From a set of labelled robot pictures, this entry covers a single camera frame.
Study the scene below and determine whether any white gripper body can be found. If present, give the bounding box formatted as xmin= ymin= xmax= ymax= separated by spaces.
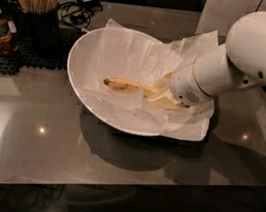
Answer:
xmin=169 ymin=62 xmax=212 ymax=106

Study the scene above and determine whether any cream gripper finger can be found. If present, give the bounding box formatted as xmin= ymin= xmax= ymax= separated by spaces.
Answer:
xmin=147 ymin=94 xmax=178 ymax=110
xmin=155 ymin=71 xmax=172 ymax=87

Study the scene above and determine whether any yellow banana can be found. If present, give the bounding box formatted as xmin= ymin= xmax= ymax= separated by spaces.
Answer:
xmin=104 ymin=77 xmax=188 ymax=108

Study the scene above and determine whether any white paper liner sheet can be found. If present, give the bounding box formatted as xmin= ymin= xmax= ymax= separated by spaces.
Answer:
xmin=82 ymin=20 xmax=219 ymax=141

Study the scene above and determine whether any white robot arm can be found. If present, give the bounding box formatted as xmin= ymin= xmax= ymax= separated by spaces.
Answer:
xmin=148 ymin=11 xmax=266 ymax=110

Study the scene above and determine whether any large white bowl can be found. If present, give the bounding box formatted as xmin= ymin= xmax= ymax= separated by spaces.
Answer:
xmin=56 ymin=19 xmax=223 ymax=148

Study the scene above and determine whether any clear acrylic sign holder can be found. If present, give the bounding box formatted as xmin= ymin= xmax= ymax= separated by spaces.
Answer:
xmin=195 ymin=0 xmax=261 ymax=37

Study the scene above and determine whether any black power adapter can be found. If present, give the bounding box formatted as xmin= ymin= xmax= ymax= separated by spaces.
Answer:
xmin=76 ymin=0 xmax=101 ymax=7

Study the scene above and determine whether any black stick holder cup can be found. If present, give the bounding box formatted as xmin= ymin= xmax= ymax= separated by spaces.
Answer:
xmin=23 ymin=10 xmax=60 ymax=59

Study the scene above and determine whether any small brown sauce bottle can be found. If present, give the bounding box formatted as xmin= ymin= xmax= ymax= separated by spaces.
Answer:
xmin=0 ymin=9 xmax=18 ymax=57

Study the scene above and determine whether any black rubber grid mat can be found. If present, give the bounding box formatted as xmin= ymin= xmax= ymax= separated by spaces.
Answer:
xmin=0 ymin=26 xmax=83 ymax=75

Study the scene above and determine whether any black coiled power cable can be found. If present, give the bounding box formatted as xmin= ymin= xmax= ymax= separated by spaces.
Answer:
xmin=56 ymin=0 xmax=105 ymax=36

